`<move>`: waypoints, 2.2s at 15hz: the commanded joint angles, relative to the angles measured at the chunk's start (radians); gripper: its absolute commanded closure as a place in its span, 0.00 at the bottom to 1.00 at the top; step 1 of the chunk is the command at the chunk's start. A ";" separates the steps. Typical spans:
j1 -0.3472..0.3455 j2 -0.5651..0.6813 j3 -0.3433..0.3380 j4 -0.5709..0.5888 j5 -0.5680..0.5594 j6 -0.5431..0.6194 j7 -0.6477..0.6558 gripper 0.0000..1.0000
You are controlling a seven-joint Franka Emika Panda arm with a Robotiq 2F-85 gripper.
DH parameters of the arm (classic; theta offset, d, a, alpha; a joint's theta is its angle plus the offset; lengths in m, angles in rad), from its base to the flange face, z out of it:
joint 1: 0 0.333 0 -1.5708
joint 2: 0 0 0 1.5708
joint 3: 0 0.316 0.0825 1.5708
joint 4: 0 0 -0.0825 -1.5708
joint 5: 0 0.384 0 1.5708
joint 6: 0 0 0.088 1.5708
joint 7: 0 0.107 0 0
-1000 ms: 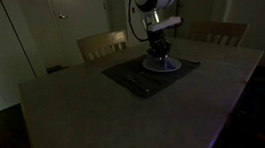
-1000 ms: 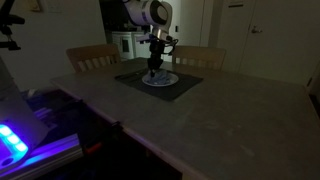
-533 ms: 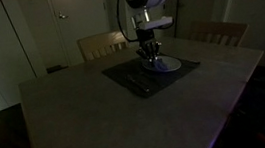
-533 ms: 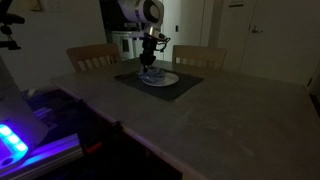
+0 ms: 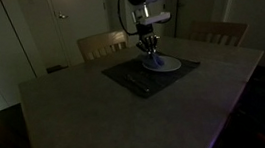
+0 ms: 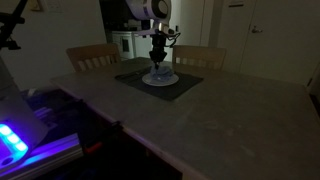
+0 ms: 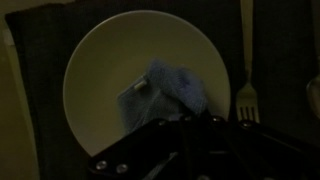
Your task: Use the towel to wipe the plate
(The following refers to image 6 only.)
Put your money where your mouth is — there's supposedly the blue towel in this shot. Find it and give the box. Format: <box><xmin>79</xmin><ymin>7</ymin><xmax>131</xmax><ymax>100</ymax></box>
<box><xmin>148</xmin><ymin>64</ymin><xmax>175</xmax><ymax>82</ymax></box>

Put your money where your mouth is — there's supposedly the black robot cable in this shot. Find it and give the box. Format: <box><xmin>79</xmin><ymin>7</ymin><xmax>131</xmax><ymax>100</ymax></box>
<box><xmin>164</xmin><ymin>30</ymin><xmax>182</xmax><ymax>48</ymax></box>

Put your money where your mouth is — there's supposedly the metal spoon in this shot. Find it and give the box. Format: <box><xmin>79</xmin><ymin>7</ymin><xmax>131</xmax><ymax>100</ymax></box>
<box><xmin>118</xmin><ymin>69</ymin><xmax>148</xmax><ymax>80</ymax></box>

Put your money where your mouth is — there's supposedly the black camera stand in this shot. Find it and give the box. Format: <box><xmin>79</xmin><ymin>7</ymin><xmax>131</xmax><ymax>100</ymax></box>
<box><xmin>0</xmin><ymin>0</ymin><xmax>28</xmax><ymax>52</ymax></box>

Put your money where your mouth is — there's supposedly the dark woven placemat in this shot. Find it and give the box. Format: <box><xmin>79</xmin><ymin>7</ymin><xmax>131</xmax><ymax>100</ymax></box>
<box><xmin>114</xmin><ymin>64</ymin><xmax>204</xmax><ymax>102</ymax></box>

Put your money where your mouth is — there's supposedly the aluminium robot platform rail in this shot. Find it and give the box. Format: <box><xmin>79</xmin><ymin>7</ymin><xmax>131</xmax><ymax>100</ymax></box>
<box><xmin>0</xmin><ymin>132</ymin><xmax>84</xmax><ymax>180</ymax></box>

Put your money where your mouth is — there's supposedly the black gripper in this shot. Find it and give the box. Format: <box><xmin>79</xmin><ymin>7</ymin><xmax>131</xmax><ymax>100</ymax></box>
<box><xmin>148</xmin><ymin>34</ymin><xmax>168</xmax><ymax>70</ymax></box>

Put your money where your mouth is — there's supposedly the white door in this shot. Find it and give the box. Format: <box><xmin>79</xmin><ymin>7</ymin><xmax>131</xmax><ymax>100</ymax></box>
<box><xmin>240</xmin><ymin>0</ymin><xmax>320</xmax><ymax>85</ymax></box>

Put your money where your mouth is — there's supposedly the white kitchen appliance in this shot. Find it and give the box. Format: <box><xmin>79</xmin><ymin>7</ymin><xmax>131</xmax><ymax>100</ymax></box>
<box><xmin>111</xmin><ymin>30</ymin><xmax>155</xmax><ymax>62</ymax></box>

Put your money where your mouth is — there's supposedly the white round plate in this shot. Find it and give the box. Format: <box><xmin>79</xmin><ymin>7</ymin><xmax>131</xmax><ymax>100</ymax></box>
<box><xmin>141</xmin><ymin>71</ymin><xmax>180</xmax><ymax>88</ymax></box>

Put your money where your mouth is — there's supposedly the metal door lever handle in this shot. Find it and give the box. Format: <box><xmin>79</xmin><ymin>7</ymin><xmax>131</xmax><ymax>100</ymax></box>
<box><xmin>251</xmin><ymin>25</ymin><xmax>264</xmax><ymax>35</ymax></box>

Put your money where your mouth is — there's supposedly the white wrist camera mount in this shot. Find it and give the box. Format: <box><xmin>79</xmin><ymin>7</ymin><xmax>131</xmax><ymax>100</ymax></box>
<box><xmin>135</xmin><ymin>27</ymin><xmax>168</xmax><ymax>37</ymax></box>

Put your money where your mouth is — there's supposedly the robot base with blue lights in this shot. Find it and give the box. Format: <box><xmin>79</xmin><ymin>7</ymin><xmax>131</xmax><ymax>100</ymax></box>
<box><xmin>0</xmin><ymin>56</ymin><xmax>50</xmax><ymax>168</ymax></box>

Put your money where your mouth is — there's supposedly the metal fork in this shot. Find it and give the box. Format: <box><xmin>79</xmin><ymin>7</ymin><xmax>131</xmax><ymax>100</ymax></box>
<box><xmin>124</xmin><ymin>68</ymin><xmax>152</xmax><ymax>80</ymax></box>

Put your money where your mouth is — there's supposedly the red clamp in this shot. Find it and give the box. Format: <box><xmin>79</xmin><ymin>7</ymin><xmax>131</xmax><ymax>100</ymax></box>
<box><xmin>83</xmin><ymin>141</ymin><xmax>105</xmax><ymax>156</ymax></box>

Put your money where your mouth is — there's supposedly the light wooden slat-back chair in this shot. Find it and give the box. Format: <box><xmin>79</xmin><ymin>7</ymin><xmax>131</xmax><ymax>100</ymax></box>
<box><xmin>171</xmin><ymin>44</ymin><xmax>228</xmax><ymax>72</ymax></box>
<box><xmin>65</xmin><ymin>43</ymin><xmax>122</xmax><ymax>73</ymax></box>

